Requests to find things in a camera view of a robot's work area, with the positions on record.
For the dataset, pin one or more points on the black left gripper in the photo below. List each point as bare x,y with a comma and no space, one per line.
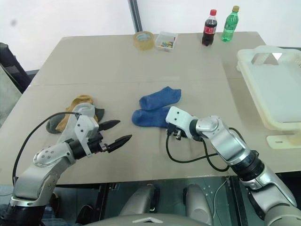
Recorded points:
97,144

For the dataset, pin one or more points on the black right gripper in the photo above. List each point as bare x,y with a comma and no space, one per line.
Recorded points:
176,132

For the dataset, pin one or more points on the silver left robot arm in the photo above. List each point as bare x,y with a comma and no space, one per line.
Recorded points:
44,162

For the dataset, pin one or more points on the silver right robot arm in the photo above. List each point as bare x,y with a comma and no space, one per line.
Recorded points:
232,146

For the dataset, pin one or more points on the blue ankle sock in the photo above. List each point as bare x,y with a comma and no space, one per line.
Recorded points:
162,96
148,117

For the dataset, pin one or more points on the light grey sock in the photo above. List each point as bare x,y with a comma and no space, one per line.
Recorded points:
87,108

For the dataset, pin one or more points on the mustard yellow sock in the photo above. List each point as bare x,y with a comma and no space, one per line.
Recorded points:
81,100

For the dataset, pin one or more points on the cream plastic basket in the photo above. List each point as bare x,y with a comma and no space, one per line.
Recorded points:
275,89

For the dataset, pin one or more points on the silver rounded robot leg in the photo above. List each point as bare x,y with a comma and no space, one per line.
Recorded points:
141,200
198,202

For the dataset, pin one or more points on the clear plastic box coloured bits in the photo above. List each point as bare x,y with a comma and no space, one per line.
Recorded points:
165,42

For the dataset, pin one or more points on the grey robot torso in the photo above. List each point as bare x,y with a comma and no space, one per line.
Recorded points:
150,220

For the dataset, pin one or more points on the brown packing tape roll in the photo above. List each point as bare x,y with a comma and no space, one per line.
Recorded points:
143,42

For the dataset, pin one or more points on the cola bottle red cap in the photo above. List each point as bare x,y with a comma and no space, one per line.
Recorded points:
209,29

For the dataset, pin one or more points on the green soda bottle yellow cap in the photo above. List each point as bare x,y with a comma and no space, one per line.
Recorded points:
230,24

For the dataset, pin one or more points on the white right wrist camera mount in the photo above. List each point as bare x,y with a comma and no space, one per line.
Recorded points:
178,116

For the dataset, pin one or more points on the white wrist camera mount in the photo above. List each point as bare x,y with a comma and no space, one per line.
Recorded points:
178,116
82,127

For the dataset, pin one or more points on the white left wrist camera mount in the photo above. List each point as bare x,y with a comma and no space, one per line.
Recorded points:
82,127

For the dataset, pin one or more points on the dark vertical post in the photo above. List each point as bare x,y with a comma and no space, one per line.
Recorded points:
137,14

